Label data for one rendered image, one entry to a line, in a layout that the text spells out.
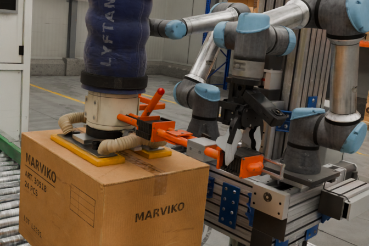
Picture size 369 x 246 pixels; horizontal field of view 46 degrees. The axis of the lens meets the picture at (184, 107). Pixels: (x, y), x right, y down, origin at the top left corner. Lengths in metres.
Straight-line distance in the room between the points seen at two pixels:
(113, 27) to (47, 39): 10.07
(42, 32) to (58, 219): 10.00
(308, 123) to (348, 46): 0.32
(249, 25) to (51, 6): 10.55
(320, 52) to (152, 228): 1.04
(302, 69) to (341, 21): 0.45
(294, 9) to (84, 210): 0.87
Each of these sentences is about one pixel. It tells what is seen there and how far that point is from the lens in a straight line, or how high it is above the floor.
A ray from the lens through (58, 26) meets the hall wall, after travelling 11.57.
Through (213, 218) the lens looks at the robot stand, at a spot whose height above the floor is 0.72.
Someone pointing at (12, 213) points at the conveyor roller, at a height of 0.54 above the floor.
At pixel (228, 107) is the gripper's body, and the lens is 1.05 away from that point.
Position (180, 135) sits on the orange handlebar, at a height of 1.22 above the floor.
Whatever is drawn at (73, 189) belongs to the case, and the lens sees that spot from 1.38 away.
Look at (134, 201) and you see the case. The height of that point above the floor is 1.01.
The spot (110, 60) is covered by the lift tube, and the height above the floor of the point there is 1.39.
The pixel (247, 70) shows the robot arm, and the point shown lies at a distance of 1.02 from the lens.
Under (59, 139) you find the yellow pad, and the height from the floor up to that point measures 1.09.
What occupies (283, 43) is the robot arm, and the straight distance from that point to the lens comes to 1.11.
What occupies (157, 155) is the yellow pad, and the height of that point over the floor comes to 1.09.
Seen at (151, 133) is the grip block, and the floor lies 1.20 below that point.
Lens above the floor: 1.51
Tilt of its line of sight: 10 degrees down
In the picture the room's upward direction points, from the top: 6 degrees clockwise
